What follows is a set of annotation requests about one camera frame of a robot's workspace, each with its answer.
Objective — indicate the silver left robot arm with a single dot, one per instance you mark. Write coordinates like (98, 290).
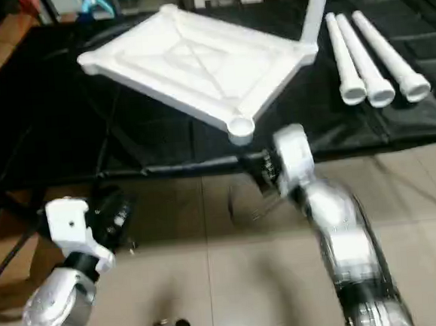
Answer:
(52, 312)

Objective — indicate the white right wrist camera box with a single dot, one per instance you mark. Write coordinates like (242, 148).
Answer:
(291, 157)

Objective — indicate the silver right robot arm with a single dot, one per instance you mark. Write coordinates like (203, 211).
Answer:
(345, 236)

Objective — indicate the light blue hanger hook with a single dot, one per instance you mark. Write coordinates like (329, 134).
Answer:
(94, 5)

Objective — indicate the black work mat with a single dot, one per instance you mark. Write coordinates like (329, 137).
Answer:
(48, 116)

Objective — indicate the white plastic table leg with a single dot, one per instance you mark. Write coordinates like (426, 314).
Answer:
(315, 8)
(343, 55)
(362, 57)
(390, 51)

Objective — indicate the white plastic table top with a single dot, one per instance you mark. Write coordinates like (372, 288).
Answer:
(195, 59)

